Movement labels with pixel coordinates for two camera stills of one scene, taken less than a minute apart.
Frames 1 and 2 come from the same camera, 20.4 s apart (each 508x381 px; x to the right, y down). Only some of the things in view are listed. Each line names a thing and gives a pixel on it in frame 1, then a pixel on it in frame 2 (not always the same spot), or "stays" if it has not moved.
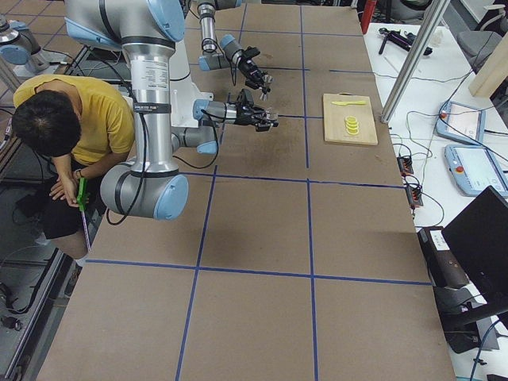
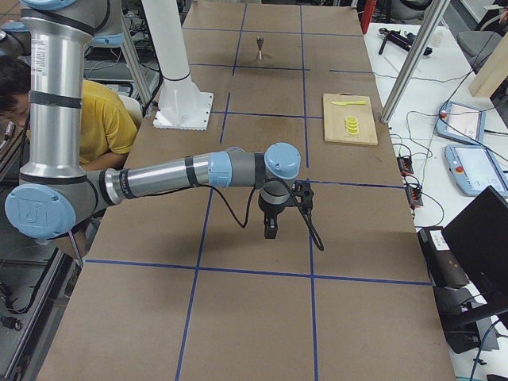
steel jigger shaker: x=267 y=78 → x=259 y=41
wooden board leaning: x=494 y=73 stays
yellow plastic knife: x=349 y=102 stays
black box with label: x=443 y=265 stays
